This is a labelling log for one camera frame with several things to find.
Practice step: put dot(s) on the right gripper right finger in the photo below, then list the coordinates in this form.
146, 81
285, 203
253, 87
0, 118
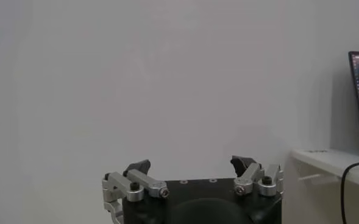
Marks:
249, 176

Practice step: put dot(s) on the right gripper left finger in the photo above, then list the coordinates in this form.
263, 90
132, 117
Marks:
148, 182

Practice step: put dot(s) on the white side desk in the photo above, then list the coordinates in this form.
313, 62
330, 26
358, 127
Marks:
334, 161

